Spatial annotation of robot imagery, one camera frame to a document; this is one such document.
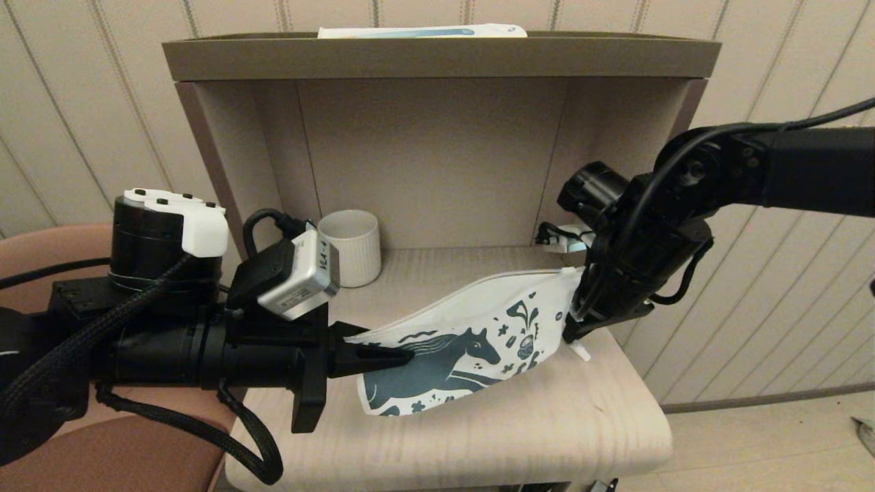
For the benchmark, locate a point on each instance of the white plastic squeeze tube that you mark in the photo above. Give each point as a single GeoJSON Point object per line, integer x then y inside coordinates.
{"type": "Point", "coordinates": [581, 353]}

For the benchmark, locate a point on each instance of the white horse-print zipper pouch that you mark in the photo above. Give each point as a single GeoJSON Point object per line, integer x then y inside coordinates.
{"type": "Point", "coordinates": [465, 321]}

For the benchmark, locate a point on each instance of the black left camera bracket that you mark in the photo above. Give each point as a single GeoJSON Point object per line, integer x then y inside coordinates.
{"type": "Point", "coordinates": [260, 273]}

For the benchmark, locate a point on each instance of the white ribbed ceramic mug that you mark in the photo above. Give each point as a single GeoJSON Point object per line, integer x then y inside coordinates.
{"type": "Point", "coordinates": [355, 253]}

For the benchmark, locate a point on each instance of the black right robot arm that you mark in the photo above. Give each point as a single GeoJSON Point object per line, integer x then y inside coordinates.
{"type": "Point", "coordinates": [806, 171]}

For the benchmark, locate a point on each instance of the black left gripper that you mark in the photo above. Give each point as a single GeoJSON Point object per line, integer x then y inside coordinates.
{"type": "Point", "coordinates": [266, 355]}

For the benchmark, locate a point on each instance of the white blue toothpaste box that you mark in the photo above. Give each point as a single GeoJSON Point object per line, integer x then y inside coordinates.
{"type": "Point", "coordinates": [417, 31]}

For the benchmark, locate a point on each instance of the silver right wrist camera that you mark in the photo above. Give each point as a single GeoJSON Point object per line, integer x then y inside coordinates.
{"type": "Point", "coordinates": [574, 239]}

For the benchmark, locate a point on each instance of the brown beige shelf unit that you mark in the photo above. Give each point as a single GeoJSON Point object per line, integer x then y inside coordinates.
{"type": "Point", "coordinates": [437, 61]}

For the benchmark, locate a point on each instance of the brown upholstered chair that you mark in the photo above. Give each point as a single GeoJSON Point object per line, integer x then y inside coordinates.
{"type": "Point", "coordinates": [68, 239]}

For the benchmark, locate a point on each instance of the black items under table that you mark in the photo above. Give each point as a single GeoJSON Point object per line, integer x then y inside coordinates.
{"type": "Point", "coordinates": [605, 486]}

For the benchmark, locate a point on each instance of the grey object on floor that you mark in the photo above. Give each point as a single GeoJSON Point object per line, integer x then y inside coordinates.
{"type": "Point", "coordinates": [865, 437]}

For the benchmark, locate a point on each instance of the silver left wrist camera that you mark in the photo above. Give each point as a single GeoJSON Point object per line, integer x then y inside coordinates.
{"type": "Point", "coordinates": [304, 283]}

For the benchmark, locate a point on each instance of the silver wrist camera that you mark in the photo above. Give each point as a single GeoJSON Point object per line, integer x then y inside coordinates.
{"type": "Point", "coordinates": [574, 239]}
{"type": "Point", "coordinates": [304, 283]}

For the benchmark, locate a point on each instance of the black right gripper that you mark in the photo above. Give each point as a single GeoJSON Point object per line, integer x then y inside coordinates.
{"type": "Point", "coordinates": [642, 266]}

